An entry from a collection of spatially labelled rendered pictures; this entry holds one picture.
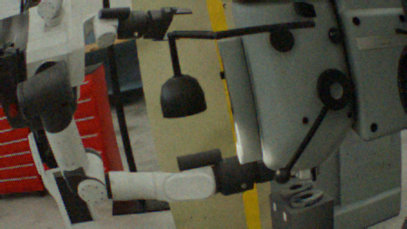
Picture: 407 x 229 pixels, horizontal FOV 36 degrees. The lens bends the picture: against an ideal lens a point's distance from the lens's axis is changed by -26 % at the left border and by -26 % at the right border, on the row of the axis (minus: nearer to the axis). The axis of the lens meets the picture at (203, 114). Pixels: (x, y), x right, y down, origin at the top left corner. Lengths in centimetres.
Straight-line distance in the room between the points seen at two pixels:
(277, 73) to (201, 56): 183
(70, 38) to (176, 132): 152
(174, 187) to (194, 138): 141
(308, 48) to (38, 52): 68
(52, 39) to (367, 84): 78
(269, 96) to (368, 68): 21
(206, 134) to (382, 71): 192
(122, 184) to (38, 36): 43
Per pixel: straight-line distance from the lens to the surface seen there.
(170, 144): 314
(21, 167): 629
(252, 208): 324
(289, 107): 128
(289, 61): 127
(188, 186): 174
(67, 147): 165
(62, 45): 167
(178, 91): 130
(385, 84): 131
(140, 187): 176
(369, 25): 128
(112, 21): 210
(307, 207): 172
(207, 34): 118
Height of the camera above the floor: 171
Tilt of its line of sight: 12 degrees down
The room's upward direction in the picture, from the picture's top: 11 degrees counter-clockwise
